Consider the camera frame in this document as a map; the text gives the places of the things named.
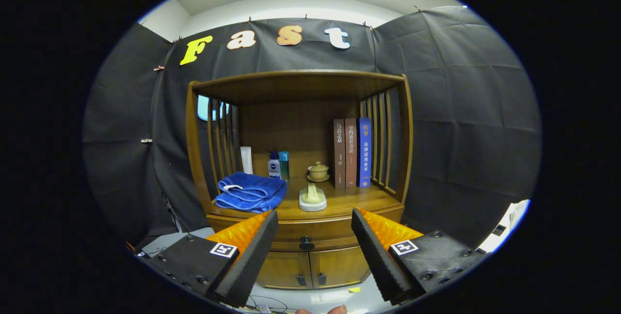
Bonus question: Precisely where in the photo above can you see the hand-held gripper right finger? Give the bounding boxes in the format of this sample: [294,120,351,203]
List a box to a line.
[351,207,488,306]

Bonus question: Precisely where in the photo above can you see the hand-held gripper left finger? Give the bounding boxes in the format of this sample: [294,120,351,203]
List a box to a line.
[146,210,279,308]

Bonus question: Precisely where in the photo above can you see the wooden drawer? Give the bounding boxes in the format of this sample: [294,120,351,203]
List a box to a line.
[269,222,364,252]

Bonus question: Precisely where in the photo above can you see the green scrub brush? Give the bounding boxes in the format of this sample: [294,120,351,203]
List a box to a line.
[299,183,327,212]

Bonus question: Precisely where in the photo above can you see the wooden cabinet door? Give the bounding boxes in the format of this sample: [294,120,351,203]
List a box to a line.
[309,246,372,288]
[256,251,313,290]

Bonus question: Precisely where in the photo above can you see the wooden countertop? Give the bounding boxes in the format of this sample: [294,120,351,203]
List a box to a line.
[206,176,404,221]

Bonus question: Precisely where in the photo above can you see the wooden cabinet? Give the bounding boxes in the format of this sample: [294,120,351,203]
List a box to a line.
[185,69,414,290]

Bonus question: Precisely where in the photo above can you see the blue folded towel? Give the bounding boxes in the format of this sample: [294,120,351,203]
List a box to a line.
[214,172,288,214]

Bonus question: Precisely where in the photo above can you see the white tube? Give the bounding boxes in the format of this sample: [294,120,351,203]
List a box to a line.
[240,147,254,175]

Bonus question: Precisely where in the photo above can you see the beige lidded teacup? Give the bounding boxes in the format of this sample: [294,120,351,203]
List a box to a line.
[307,161,330,182]

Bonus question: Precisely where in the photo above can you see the blue book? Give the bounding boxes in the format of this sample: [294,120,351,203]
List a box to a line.
[357,117,372,188]

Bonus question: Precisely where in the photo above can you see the reddish brown book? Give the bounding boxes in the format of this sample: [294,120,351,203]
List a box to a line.
[344,118,358,189]

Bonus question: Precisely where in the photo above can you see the dark brown book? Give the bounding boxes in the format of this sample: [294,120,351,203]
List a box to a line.
[333,119,346,189]

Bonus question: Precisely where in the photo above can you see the white box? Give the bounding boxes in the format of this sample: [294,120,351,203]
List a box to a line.
[478,200,530,252]

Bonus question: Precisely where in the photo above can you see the black backdrop cloth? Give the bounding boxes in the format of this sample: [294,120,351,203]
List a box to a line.
[82,6,541,251]

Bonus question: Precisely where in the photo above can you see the cables on floor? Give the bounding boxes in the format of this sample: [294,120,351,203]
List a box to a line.
[243,295,296,314]

